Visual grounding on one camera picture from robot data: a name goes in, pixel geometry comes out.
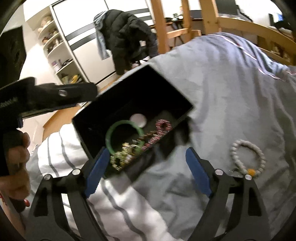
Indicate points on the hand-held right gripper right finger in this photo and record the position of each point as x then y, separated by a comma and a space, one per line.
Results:
199, 173

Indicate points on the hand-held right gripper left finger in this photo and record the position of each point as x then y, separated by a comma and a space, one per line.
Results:
97, 174

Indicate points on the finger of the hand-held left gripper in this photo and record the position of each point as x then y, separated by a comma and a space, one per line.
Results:
76, 92

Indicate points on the green jade bangle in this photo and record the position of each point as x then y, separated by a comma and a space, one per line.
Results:
109, 136

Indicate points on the black rectangular storage box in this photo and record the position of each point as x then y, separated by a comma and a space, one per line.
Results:
138, 102

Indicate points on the person's left hand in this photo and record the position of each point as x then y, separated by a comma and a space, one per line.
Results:
16, 176

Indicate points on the white open shelf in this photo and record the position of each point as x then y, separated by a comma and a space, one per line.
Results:
53, 46

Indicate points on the light blue shirt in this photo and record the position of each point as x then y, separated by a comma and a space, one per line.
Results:
101, 44

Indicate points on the white sliding wardrobe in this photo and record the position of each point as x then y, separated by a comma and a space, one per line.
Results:
78, 34

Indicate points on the black puffer jacket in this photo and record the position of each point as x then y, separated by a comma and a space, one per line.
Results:
129, 37

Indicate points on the grey white striped duvet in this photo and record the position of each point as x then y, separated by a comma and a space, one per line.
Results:
231, 92

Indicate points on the black computer monitor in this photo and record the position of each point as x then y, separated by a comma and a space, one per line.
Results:
227, 7

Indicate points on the wooden bed frame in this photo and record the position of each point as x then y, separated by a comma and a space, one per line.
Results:
209, 23

